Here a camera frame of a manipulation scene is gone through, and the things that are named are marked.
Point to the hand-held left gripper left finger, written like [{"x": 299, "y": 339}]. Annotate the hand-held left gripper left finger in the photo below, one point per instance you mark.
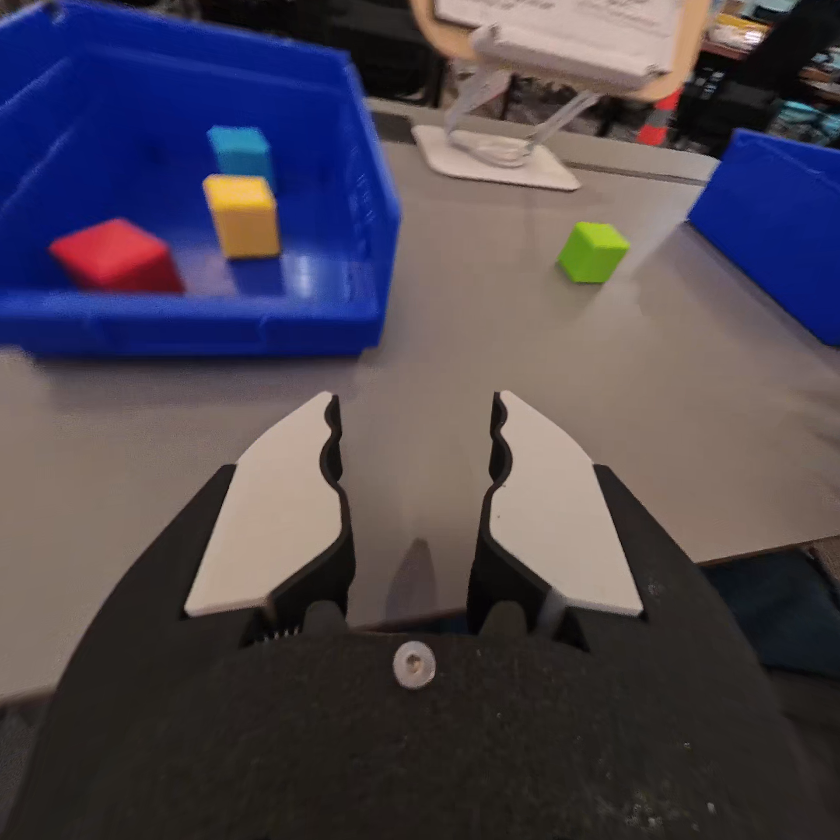
[{"x": 269, "y": 525}]

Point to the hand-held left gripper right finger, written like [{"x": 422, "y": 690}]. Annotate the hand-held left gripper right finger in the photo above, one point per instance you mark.
[{"x": 564, "y": 525}]

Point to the blue plastic bin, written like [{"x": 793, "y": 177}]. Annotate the blue plastic bin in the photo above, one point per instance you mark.
[
  {"x": 197, "y": 321},
  {"x": 781, "y": 229}
]

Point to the green cube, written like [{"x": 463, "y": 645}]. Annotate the green cube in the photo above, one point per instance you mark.
[{"x": 590, "y": 253}]

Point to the yellow cube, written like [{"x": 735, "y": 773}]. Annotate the yellow cube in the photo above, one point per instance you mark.
[{"x": 246, "y": 223}]

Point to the red cube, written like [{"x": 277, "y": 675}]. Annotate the red cube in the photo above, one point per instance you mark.
[{"x": 118, "y": 259}]

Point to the cyan cube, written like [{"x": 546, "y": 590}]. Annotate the cyan cube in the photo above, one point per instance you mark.
[{"x": 239, "y": 151}]

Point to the grey desk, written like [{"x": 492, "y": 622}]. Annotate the grey desk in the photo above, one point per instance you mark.
[{"x": 492, "y": 328}]

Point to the wooden document stand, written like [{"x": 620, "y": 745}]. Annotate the wooden document stand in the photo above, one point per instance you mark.
[{"x": 499, "y": 164}]

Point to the orange traffic cone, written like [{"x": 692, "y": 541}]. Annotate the orange traffic cone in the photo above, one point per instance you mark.
[{"x": 659, "y": 121}]

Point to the printed instruction sheet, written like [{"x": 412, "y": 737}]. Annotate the printed instruction sheet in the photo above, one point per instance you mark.
[{"x": 558, "y": 26}]

